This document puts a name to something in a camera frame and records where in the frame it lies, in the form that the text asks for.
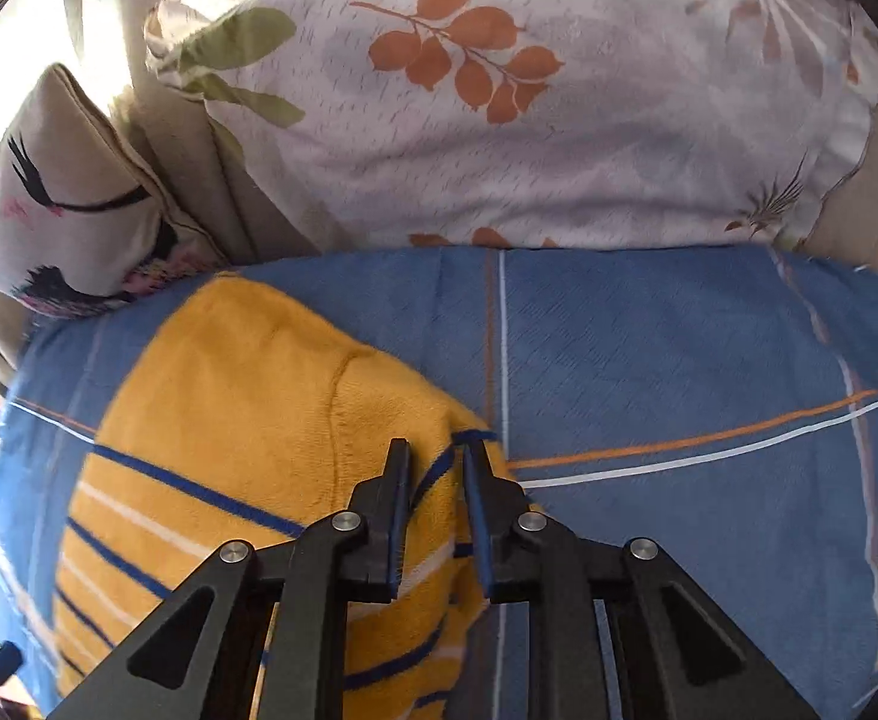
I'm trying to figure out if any yellow striped knit sweater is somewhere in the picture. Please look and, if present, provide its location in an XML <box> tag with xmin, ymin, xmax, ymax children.
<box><xmin>53</xmin><ymin>277</ymin><xmax>504</xmax><ymax>718</ymax></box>

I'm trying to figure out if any blue plaid bed sheet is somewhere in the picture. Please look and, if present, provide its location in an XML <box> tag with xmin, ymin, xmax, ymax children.
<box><xmin>0</xmin><ymin>247</ymin><xmax>878</xmax><ymax>718</ymax></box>

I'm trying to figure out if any beige curtain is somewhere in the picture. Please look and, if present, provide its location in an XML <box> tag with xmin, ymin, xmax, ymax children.
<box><xmin>64</xmin><ymin>0</ymin><xmax>315</xmax><ymax>265</ymax></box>

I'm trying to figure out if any cream bird print pillow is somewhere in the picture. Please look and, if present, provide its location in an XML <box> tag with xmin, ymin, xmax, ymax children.
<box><xmin>0</xmin><ymin>64</ymin><xmax>226</xmax><ymax>317</ymax></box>

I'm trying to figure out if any white leaf print pillow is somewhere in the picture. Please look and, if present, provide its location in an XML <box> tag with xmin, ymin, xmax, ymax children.
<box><xmin>145</xmin><ymin>0</ymin><xmax>878</xmax><ymax>252</ymax></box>

